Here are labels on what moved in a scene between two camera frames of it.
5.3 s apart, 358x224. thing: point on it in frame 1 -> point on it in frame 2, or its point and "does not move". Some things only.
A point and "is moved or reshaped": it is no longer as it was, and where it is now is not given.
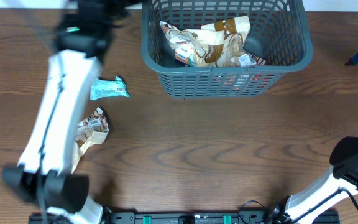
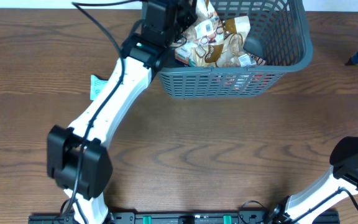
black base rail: (176, 217) does not move
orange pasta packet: (257, 60) does not move
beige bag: (92, 130) is moved or reshaped
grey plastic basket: (279, 30) does not move
